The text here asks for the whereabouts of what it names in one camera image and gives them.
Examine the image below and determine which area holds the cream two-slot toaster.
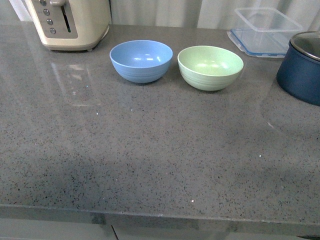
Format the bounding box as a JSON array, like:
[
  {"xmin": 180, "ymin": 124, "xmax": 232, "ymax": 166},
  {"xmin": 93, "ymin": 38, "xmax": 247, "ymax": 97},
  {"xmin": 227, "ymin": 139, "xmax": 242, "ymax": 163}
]
[{"xmin": 25, "ymin": 0, "xmax": 112, "ymax": 51}]

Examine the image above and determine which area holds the clear plastic food container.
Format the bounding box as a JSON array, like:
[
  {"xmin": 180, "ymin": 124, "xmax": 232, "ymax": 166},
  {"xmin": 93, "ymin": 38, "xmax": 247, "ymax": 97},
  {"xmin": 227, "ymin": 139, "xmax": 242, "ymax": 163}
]
[{"xmin": 227, "ymin": 7, "xmax": 303, "ymax": 58}]

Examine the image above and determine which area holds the green bowl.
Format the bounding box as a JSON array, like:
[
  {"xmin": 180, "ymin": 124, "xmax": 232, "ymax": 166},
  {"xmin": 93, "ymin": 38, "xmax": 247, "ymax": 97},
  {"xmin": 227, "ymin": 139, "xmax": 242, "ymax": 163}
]
[{"xmin": 177, "ymin": 45, "xmax": 244, "ymax": 91}]

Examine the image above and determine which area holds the glass pot lid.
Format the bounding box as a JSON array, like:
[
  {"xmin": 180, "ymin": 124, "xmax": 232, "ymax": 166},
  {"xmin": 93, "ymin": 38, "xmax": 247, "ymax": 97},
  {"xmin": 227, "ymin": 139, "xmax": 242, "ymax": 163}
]
[{"xmin": 290, "ymin": 31, "xmax": 320, "ymax": 61}]

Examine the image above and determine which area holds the dark blue pot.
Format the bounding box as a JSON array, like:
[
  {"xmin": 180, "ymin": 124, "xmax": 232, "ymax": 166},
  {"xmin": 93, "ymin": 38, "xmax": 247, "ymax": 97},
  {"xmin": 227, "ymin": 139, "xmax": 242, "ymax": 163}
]
[{"xmin": 276, "ymin": 43, "xmax": 320, "ymax": 106}]

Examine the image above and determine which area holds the blue bowl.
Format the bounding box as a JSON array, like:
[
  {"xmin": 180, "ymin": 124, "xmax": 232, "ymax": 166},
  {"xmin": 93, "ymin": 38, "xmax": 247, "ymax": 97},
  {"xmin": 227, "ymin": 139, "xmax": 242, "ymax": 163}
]
[{"xmin": 109, "ymin": 40, "xmax": 173, "ymax": 84}]

